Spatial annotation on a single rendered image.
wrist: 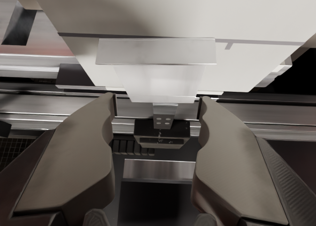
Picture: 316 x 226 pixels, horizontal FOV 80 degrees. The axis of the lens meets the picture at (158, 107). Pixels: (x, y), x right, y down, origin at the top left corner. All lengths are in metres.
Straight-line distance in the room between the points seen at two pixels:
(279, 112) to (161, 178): 0.40
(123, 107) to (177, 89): 0.28
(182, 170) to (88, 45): 0.16
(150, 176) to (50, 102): 0.38
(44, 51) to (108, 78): 0.09
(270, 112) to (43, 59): 0.49
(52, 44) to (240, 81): 0.22
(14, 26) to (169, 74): 0.22
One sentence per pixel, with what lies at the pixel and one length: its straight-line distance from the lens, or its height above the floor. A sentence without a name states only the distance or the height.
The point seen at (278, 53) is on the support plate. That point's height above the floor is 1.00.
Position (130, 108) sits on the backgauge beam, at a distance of 0.47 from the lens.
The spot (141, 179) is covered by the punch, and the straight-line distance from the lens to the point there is 0.21.
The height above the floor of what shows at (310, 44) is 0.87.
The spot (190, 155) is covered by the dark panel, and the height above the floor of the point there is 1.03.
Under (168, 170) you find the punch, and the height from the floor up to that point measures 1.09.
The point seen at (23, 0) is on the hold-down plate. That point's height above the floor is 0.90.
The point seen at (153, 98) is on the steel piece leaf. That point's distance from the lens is 0.25.
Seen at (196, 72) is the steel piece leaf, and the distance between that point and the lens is 0.19.
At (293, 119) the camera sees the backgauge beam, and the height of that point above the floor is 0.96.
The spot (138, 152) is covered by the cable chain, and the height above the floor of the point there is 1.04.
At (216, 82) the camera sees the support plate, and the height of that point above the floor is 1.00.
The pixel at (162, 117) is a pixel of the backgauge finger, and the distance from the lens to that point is 0.32.
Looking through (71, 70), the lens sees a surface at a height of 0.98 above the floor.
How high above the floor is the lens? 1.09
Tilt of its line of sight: 19 degrees down
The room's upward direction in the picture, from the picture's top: 178 degrees counter-clockwise
